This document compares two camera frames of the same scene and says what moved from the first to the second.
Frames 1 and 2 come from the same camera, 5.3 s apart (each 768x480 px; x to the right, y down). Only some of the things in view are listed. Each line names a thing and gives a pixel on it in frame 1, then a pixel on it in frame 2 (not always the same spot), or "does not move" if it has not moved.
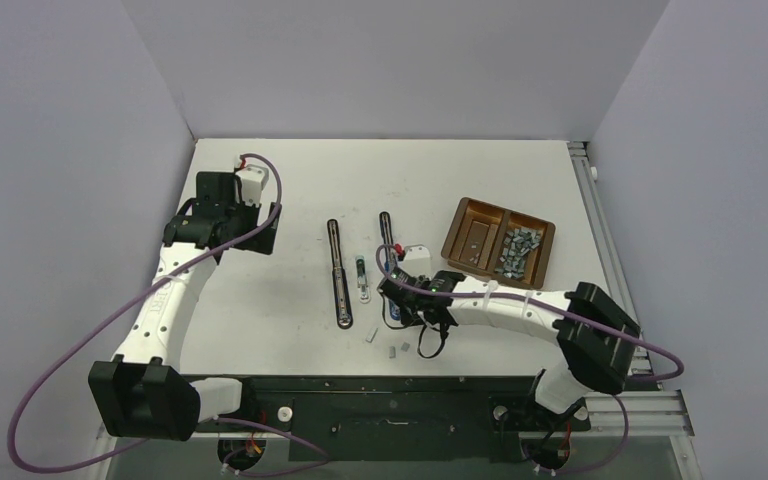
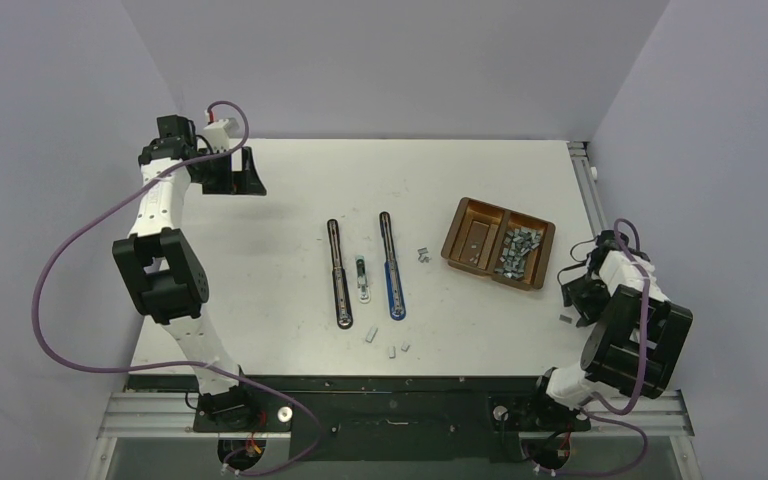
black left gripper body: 243,216 to 217,177
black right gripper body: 407,314 to 589,297
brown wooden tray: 489,239 does not move
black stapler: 341,288 does not move
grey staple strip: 371,334 does not move
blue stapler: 389,258 does not move
